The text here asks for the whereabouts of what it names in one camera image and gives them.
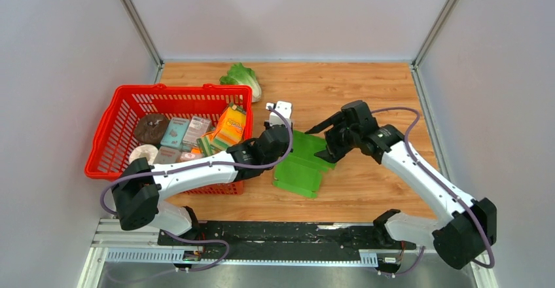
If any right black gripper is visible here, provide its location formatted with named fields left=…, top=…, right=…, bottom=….
left=305, top=112, right=360, bottom=163

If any green paper box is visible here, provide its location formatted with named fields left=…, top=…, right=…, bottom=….
left=273, top=130, right=335, bottom=198

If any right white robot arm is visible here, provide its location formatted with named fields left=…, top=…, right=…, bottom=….
left=307, top=100, right=497, bottom=270

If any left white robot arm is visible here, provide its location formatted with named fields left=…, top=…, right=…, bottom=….
left=111, top=125, right=293, bottom=245

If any pink small box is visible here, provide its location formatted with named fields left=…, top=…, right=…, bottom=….
left=182, top=116, right=212, bottom=146

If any teal small box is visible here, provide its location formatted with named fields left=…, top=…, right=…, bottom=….
left=160, top=117, right=190, bottom=150

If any grey pink flat box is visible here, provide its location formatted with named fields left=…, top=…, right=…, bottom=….
left=153, top=146, right=181, bottom=164

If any orange yellow carton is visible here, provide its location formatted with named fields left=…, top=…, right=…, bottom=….
left=211, top=102, right=247, bottom=150

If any green striped sponge pack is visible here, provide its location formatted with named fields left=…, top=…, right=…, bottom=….
left=196, top=133, right=219, bottom=157

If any green lettuce head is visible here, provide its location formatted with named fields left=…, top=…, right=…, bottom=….
left=219, top=63, right=262, bottom=102

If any brown round bread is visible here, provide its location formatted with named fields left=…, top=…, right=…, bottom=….
left=133, top=113, right=170, bottom=145

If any white toilet paper roll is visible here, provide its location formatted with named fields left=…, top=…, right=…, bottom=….
left=128, top=144, right=158, bottom=165

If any red plastic basket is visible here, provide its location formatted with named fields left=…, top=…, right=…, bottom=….
left=84, top=84, right=253, bottom=181

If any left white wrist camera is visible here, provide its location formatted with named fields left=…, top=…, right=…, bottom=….
left=264, top=101, right=293, bottom=129

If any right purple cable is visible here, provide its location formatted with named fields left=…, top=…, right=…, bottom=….
left=370, top=107, right=496, bottom=278

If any purple cable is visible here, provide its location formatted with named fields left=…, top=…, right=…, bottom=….
left=370, top=107, right=496, bottom=278
left=99, top=105, right=295, bottom=273

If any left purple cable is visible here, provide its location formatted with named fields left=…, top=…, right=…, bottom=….
left=99, top=105, right=295, bottom=273

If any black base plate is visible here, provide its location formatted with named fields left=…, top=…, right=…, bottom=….
left=156, top=220, right=417, bottom=262

